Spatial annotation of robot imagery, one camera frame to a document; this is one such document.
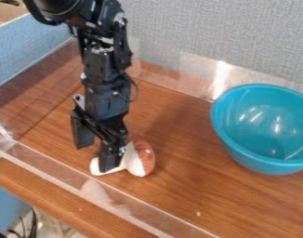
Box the clear acrylic barrier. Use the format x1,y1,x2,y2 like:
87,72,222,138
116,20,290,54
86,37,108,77
0,43,303,238

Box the white brown toy mushroom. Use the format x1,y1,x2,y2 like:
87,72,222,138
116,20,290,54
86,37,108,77
90,139,155,177

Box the wooden shelf box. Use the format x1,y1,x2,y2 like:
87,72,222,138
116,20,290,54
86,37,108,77
0,0,28,27

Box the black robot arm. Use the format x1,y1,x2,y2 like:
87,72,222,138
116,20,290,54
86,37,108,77
23,0,135,175

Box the blue plastic bowl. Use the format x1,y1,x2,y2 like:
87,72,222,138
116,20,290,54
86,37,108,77
210,84,303,176

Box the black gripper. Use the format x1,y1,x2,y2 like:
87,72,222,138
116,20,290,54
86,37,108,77
71,73,134,173

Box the black cables under table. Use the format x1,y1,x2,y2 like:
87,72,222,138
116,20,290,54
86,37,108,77
0,207,40,238

